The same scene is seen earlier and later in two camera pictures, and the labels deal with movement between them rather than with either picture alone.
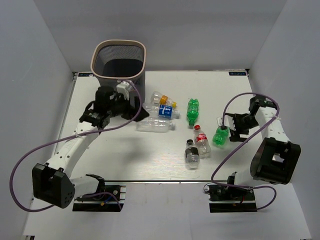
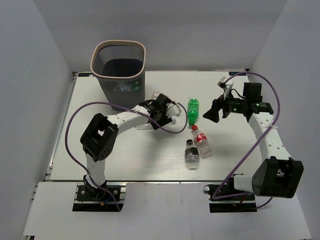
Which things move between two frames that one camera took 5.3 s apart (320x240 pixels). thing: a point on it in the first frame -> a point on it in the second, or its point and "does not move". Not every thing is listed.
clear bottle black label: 192,155 does not move
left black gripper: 131,111 -> 165,120
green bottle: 220,138 -> 135,86
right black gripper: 236,137 -> 213,114
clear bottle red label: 201,139 does not move
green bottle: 193,111 does not move
